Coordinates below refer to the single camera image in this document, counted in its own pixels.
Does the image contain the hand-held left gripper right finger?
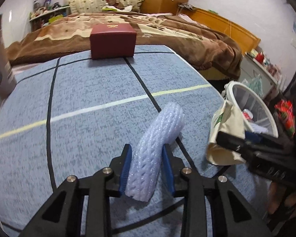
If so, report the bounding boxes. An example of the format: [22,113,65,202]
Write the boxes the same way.
[162,144,272,237]

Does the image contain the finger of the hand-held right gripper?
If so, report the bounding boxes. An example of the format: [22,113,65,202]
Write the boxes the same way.
[244,131,286,150]
[216,131,256,155]

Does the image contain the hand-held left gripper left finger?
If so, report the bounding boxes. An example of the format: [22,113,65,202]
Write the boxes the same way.
[20,143,133,237]

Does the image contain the white rimmed mesh bin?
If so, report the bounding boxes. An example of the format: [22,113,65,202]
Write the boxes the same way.
[223,81,279,139]

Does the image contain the person's right hand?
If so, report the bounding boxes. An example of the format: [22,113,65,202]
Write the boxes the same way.
[267,181,296,217]

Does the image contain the red green patterned bag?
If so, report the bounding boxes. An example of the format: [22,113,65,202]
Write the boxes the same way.
[275,99,296,139]

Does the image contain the green patterned plastic bag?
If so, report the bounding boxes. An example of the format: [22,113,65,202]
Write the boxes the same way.
[242,76,263,99]

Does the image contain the grey nightstand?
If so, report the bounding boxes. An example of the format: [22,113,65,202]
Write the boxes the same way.
[242,52,284,97]

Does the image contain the wooden headboard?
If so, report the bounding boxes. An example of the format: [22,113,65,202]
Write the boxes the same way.
[187,7,261,55]

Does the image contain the bed with brown blanket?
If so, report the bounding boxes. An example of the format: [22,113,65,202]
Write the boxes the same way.
[5,12,243,81]

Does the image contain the maroon box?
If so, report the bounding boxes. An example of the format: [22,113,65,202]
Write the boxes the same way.
[89,23,137,60]

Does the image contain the pink cloth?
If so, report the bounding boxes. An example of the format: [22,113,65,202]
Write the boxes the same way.
[148,12,195,24]

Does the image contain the brown teddy bear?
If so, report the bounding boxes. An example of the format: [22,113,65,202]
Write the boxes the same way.
[106,0,125,9]

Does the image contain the cluttered white shelf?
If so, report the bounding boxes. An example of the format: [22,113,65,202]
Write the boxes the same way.
[30,5,71,31]

